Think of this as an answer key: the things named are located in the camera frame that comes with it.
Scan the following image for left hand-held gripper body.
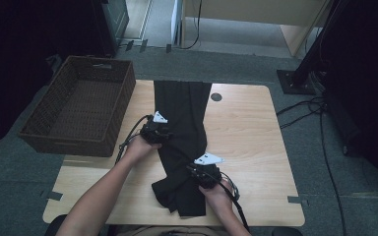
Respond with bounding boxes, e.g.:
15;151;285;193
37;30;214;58
140;110;171;146

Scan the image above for white panel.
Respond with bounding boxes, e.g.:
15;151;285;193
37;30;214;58
170;0;183;46

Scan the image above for dark curtain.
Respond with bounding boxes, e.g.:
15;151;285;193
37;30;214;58
319;0;378;203
0;0;95;153

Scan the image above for hand-held gripper cable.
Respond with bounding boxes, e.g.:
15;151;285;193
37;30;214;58
114;114;154;165
218;171;250;232

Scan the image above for light wooden desk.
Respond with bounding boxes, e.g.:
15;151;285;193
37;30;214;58
180;0;330;58

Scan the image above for black cabinet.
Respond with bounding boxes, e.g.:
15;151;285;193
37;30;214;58
90;0;130;57

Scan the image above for long black floor cable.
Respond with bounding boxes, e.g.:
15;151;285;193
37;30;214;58
318;107;347;236

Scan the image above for person's right hand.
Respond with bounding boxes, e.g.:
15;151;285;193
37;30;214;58
200;181;237;210

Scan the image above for brown wicker basket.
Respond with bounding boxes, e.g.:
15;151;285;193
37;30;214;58
18;55;137;157

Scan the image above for person's left hand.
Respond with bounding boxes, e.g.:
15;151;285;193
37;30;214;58
124;136;162;164

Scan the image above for black metal stand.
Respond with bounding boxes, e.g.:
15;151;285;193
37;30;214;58
277;0;343;96

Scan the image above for left hand-held gripper cable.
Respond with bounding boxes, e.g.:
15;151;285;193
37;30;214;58
114;114;154;165

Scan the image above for right hand-held gripper cable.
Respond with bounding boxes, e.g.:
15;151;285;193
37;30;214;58
218;171;250;232

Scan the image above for black pants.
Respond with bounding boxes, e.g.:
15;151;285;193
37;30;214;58
151;80;213;218

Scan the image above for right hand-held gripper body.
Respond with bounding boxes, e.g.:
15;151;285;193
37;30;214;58
186;151;225;190

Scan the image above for person's lap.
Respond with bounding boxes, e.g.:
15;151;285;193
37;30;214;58
114;225;230;236

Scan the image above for black chair armrest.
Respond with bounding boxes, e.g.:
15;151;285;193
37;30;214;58
43;214;68;236
270;225;304;236

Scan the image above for black hanging cable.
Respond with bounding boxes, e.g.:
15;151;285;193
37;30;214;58
180;0;204;51

